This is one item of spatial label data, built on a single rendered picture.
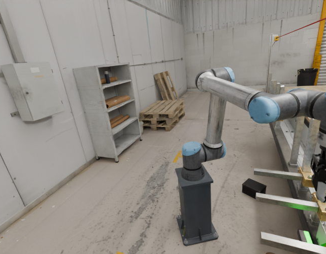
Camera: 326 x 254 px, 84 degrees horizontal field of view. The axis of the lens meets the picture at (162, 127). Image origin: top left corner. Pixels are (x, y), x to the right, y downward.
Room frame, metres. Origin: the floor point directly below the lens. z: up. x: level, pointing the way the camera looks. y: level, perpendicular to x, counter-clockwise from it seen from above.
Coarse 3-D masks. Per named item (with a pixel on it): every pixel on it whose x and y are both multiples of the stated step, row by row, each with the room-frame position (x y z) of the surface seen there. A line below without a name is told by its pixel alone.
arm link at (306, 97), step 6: (294, 90) 0.64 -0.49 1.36; (300, 90) 0.61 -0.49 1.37; (306, 90) 0.60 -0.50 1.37; (312, 90) 0.59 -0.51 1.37; (300, 96) 0.57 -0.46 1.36; (306, 96) 0.57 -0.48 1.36; (312, 96) 0.56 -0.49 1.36; (318, 96) 0.54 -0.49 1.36; (300, 102) 0.56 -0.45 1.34; (306, 102) 0.56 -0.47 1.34; (312, 102) 0.54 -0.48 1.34; (300, 108) 0.55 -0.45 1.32; (306, 108) 0.55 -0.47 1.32; (312, 108) 0.54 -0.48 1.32; (300, 114) 0.56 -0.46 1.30; (306, 114) 0.56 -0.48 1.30; (312, 114) 0.54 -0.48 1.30
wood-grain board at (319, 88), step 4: (288, 88) 2.74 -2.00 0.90; (292, 88) 2.71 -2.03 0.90; (296, 88) 2.68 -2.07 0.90; (304, 88) 2.62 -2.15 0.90; (308, 88) 2.59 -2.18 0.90; (312, 88) 2.56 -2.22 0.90; (316, 88) 2.53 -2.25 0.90; (320, 88) 2.50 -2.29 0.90; (324, 88) 2.48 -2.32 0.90; (284, 92) 2.53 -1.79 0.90; (308, 120) 1.46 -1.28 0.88
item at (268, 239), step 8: (264, 232) 0.50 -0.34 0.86; (264, 240) 0.47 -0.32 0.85; (272, 240) 0.46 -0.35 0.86; (280, 240) 0.46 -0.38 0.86; (288, 240) 0.45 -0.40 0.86; (296, 240) 0.45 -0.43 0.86; (280, 248) 0.45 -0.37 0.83; (288, 248) 0.44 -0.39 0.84; (296, 248) 0.43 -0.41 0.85; (304, 248) 0.42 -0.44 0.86; (312, 248) 0.42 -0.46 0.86; (320, 248) 0.41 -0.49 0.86
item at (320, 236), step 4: (320, 224) 0.55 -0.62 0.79; (320, 228) 0.55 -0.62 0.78; (320, 232) 0.54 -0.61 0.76; (324, 232) 0.51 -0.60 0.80; (316, 236) 0.56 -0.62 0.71; (320, 236) 0.53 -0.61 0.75; (324, 236) 0.51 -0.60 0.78; (320, 240) 0.53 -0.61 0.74; (324, 240) 0.50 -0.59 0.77; (320, 244) 0.52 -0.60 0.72
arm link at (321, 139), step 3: (318, 135) 0.51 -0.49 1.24; (321, 135) 0.50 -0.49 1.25; (324, 135) 0.49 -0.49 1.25; (318, 138) 0.51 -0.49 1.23; (321, 138) 0.50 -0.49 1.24; (324, 138) 0.48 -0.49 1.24; (318, 141) 0.50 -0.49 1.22; (321, 141) 0.49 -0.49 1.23; (324, 141) 0.48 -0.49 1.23; (321, 144) 0.49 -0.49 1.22; (324, 144) 0.48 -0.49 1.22
